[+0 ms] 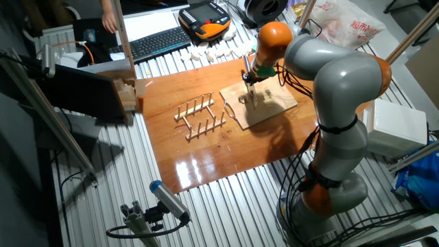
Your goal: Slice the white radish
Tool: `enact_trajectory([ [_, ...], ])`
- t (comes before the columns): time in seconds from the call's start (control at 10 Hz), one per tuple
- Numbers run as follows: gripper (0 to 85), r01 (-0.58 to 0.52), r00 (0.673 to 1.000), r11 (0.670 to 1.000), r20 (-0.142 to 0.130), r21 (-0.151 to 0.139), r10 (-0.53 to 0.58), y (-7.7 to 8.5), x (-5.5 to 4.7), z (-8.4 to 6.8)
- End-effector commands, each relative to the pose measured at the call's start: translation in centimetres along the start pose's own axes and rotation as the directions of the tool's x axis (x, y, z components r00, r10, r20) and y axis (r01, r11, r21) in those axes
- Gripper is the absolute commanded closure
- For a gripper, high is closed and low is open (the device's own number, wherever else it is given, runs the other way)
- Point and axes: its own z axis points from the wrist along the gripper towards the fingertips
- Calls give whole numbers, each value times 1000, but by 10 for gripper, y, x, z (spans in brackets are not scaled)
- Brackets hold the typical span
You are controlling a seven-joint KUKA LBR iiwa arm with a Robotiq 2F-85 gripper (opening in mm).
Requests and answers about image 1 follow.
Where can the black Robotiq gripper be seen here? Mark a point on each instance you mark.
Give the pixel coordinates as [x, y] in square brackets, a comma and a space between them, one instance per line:
[258, 77]

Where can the stainless steel cleaver knife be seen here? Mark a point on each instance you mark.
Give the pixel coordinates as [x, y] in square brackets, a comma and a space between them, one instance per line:
[252, 97]

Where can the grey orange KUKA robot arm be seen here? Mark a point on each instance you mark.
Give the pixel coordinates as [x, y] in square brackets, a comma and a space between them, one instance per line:
[343, 82]

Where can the person's forearm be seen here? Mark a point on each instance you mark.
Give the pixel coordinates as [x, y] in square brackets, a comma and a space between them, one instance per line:
[106, 5]

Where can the white radish piece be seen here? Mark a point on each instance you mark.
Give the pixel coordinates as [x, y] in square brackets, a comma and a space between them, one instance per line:
[243, 99]

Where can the large white radish chunk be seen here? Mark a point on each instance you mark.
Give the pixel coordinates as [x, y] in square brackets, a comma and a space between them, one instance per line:
[229, 32]

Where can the person's hand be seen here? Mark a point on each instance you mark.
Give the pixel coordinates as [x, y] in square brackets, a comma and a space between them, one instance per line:
[109, 22]

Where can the bamboo cutting board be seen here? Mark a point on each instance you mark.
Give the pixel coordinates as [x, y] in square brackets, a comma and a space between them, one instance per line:
[274, 103]

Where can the wooden peg rack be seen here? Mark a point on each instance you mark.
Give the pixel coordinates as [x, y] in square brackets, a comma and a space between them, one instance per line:
[205, 129]

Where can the black filament spool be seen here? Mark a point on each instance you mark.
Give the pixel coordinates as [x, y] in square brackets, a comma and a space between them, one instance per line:
[265, 10]

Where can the orange black teach pendant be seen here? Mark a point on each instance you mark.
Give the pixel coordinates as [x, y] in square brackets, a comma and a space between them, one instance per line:
[205, 17]

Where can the gold foil packet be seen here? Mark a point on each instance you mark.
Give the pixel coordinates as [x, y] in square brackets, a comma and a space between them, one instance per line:
[299, 10]

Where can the glossy orange wooden board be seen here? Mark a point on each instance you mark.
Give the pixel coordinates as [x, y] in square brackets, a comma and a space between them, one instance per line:
[192, 161]

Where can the black keyboard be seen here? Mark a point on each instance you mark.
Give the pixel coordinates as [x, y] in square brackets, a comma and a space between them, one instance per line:
[154, 43]

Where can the white plastic bag red print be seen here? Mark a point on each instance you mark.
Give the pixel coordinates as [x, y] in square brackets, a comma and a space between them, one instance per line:
[343, 24]

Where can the small wooden blocks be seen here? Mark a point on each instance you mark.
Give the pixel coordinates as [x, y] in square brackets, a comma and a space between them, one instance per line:
[125, 92]

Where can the black mouse pad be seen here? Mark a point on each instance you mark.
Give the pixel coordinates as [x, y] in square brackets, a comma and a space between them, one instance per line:
[103, 34]

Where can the white plastic drawer box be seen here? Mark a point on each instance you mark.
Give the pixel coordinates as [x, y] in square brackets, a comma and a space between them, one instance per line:
[394, 130]

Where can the black computer mouse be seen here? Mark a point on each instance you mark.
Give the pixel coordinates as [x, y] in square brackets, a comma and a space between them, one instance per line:
[89, 35]

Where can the black monitor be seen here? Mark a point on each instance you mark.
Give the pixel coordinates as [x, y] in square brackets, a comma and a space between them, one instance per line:
[82, 92]

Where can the brown cardboard panel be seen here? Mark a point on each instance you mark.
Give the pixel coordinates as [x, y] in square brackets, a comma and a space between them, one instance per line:
[425, 72]

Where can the slanted aluminium beam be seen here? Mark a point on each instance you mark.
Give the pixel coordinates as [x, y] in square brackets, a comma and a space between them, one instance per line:
[44, 109]

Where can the blue plastic bag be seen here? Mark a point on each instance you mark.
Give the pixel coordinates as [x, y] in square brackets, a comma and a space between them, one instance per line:
[422, 182]

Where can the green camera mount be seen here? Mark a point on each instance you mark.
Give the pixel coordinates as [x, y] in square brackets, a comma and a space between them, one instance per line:
[267, 71]

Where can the short brown frame pole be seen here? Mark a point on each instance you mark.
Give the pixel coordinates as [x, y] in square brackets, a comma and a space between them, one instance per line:
[307, 13]

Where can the wooden post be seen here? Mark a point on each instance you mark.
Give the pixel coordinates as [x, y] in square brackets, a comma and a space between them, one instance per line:
[123, 41]

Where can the silver camera blue end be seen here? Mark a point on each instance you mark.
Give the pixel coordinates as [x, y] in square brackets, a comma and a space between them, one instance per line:
[168, 199]

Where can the black camera clamp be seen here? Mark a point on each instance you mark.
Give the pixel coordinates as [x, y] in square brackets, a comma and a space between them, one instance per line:
[154, 216]

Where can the slanted brown frame pole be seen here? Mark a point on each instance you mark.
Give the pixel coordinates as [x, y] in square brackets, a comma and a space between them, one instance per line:
[411, 34]

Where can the aluminium profile bracket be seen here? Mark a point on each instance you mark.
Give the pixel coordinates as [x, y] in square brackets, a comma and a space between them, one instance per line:
[137, 223]

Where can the grey aluminium rail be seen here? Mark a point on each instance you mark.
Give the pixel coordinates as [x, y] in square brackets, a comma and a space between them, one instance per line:
[415, 156]

